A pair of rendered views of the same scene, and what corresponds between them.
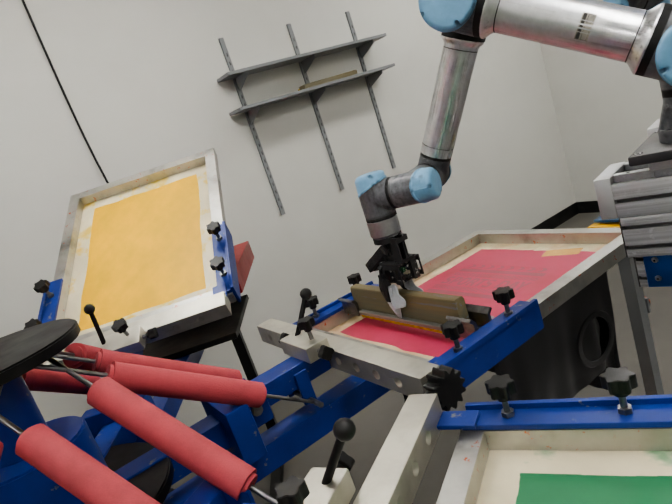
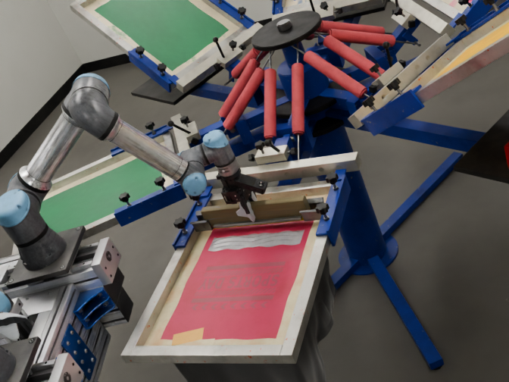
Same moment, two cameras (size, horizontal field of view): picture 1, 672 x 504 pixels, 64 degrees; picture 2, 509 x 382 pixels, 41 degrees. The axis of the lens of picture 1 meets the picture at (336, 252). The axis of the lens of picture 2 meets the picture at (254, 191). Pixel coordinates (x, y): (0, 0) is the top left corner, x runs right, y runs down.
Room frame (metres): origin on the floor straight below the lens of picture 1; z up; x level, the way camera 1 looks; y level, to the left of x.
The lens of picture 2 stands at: (3.05, -1.05, 2.36)
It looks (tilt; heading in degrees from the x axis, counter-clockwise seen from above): 32 degrees down; 152
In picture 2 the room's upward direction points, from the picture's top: 25 degrees counter-clockwise
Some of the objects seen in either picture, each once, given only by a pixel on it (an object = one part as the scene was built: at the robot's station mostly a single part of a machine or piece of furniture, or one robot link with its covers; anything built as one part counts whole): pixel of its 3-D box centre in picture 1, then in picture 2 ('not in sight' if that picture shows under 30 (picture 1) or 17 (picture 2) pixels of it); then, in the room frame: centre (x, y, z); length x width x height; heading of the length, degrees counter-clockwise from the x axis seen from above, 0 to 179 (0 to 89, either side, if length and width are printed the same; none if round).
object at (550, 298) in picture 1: (465, 287); (242, 264); (1.38, -0.30, 0.97); 0.79 x 0.58 x 0.04; 120
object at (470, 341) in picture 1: (487, 343); (195, 223); (1.02, -0.24, 0.97); 0.30 x 0.05 x 0.07; 120
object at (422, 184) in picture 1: (416, 185); (192, 162); (1.22, -0.22, 1.31); 0.11 x 0.11 x 0.08; 56
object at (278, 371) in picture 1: (290, 374); (279, 154); (1.10, 0.18, 1.02); 0.17 x 0.06 x 0.05; 120
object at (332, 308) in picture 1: (341, 312); (333, 209); (1.50, 0.04, 0.97); 0.30 x 0.05 x 0.07; 120
